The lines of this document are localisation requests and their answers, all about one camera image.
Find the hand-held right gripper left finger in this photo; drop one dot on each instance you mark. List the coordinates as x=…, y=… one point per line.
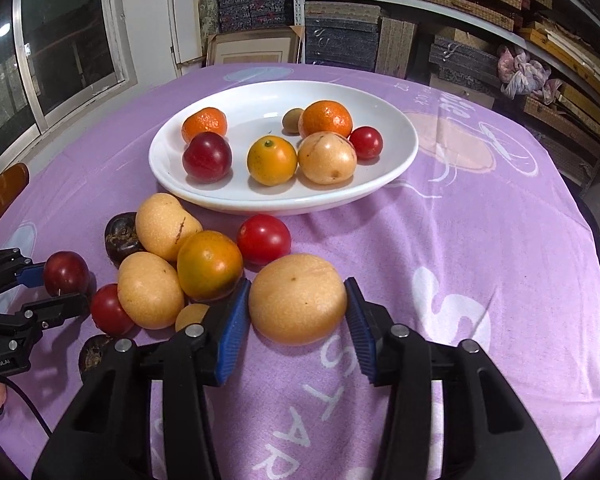
x=232, y=330

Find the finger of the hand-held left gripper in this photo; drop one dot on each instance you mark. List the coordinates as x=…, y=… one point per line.
x=55, y=310
x=10, y=265

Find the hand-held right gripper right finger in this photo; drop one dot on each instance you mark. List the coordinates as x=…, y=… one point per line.
x=360, y=330

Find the small red plum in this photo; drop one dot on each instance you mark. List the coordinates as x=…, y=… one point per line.
x=66, y=273

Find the small yellowish fruit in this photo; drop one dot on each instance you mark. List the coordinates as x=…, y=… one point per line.
x=191, y=316

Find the red cherry tomato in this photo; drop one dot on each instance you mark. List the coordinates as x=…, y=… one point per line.
x=109, y=310
x=263, y=238

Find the large dark water chestnut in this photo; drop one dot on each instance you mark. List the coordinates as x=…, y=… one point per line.
x=94, y=355

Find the orange-green citrus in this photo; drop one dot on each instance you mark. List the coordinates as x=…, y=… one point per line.
x=209, y=265

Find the round pale yellow fruit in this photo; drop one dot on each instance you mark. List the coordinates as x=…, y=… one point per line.
x=297, y=298

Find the oval pale yellow fruit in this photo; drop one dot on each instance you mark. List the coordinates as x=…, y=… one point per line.
x=150, y=290

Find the small dark water chestnut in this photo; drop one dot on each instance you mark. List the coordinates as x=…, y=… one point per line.
x=121, y=236

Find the pale yellow fruit with crack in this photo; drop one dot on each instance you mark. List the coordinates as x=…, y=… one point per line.
x=167, y=226

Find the white oval plate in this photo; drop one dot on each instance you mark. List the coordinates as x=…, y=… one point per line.
x=280, y=195

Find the yellow-orange citrus with green stem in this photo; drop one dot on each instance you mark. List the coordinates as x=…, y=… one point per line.
x=272, y=161

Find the yellow passion fruit with marks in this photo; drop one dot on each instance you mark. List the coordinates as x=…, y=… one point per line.
x=326, y=158

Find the large dark red plum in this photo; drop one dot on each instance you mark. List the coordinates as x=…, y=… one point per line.
x=206, y=156

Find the red tomato with green stem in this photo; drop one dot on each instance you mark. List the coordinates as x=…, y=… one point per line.
x=365, y=142

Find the small orange mandarin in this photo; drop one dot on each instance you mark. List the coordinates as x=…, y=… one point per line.
x=205, y=121

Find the large orange mandarin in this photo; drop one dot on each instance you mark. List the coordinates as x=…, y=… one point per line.
x=326, y=119

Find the small brown kiwi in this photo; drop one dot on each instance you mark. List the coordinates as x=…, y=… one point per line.
x=293, y=120

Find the framed picture in cardboard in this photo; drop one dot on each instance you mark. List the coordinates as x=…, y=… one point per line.
x=250, y=50

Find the upright woven panels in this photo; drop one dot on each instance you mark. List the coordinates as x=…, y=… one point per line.
x=395, y=45

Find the stack of dark grey boxes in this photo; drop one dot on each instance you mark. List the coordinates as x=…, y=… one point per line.
x=460, y=60
x=340, y=35

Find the pink cloth bundle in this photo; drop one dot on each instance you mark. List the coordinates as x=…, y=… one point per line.
x=522, y=75

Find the stack of blue patterned boxes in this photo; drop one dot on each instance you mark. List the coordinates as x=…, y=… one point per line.
x=252, y=0

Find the metal shelf rack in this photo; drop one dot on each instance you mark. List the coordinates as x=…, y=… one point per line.
x=480, y=17

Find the window with white frame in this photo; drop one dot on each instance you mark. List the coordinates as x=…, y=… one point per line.
x=55, y=45

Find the white door frame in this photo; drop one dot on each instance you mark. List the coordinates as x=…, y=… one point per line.
x=185, y=10

